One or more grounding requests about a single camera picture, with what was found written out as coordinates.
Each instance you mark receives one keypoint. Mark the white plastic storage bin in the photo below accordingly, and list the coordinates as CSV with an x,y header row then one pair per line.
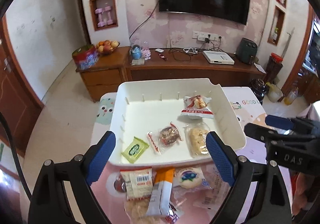
x,y
146,106

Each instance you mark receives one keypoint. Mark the red round tin box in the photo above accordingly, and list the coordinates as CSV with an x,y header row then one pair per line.
x,y
85,57

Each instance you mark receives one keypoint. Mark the fruit bowl with apples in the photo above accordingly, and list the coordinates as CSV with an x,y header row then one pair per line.
x,y
107,47

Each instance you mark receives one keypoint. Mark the orange white snack stick pack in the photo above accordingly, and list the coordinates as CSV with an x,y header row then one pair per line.
x,y
161,193

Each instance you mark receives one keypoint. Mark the red white triangular snack pack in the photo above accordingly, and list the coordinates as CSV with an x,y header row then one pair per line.
x,y
197,107

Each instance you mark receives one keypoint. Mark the pink dumbbells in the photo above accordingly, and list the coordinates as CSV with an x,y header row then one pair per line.
x,y
104,16

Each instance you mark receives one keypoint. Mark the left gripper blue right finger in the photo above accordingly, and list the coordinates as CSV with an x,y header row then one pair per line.
x,y
270,203

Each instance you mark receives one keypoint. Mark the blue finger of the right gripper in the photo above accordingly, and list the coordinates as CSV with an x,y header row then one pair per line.
x,y
296,123
302,134

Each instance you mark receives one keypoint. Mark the dark green air fryer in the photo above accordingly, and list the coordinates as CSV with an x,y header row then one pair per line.
x,y
246,51

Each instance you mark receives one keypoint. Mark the rice cracker clear pack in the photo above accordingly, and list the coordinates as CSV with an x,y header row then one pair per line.
x,y
195,135

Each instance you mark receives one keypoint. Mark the green snack packet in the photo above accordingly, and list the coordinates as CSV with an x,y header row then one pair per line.
x,y
135,149

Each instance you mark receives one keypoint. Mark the white power strip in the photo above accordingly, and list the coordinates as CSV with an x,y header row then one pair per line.
x,y
202,36

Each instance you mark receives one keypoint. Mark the white plastic jug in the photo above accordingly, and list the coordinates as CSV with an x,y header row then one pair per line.
x,y
274,93

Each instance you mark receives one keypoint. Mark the brown date bar pack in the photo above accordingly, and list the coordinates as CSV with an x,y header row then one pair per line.
x,y
174,214

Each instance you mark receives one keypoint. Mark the red lidded dark container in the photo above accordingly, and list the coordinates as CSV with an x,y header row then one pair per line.
x,y
273,67

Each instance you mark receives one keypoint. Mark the pink toy figure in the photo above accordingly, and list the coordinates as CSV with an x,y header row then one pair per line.
x,y
146,53

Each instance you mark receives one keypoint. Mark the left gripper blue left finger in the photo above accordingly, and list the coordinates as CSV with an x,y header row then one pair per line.
x,y
49,202

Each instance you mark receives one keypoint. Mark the wooden tv cabinet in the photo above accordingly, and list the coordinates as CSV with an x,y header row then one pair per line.
x,y
110,71

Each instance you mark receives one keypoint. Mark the blue snow globe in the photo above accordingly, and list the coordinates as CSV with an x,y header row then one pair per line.
x,y
136,52

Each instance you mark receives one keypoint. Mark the puffed rice cake pack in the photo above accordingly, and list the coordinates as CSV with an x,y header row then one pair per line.
x,y
136,211

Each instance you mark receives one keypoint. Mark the white set-top box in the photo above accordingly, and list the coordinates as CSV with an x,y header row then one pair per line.
x,y
214,57

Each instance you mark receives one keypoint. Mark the clear nut candy pack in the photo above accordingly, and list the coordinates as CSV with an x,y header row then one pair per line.
x,y
165,138

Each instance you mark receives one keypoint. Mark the wooden door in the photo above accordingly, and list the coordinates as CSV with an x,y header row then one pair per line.
x,y
19,104

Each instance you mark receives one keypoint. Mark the red white label snack bag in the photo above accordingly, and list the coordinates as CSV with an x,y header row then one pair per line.
x,y
138,183

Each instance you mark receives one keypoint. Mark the small clear candy pack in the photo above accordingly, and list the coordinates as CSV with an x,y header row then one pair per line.
x,y
119,184

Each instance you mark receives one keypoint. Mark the large clear printed biscuit bag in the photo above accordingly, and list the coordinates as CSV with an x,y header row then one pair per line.
x,y
206,198

